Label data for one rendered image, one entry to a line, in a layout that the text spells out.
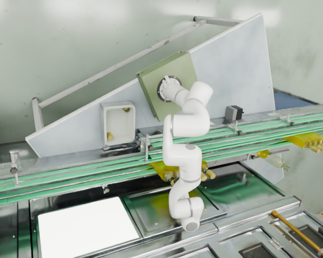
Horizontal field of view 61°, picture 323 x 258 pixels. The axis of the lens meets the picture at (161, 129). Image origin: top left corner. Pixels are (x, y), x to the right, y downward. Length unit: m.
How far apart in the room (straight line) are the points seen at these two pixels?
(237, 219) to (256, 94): 0.96
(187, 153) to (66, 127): 0.78
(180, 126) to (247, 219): 0.71
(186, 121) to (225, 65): 0.89
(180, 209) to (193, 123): 0.36
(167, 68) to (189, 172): 0.69
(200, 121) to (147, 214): 0.63
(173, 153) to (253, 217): 0.71
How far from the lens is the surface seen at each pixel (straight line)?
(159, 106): 1.57
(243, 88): 2.00
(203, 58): 1.74
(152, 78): 1.50
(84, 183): 1.51
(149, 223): 1.40
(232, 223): 1.48
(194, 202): 1.17
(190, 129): 1.01
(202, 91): 1.18
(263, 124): 2.01
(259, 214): 1.59
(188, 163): 1.00
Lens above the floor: 2.17
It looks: 55 degrees down
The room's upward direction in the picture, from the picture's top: 132 degrees clockwise
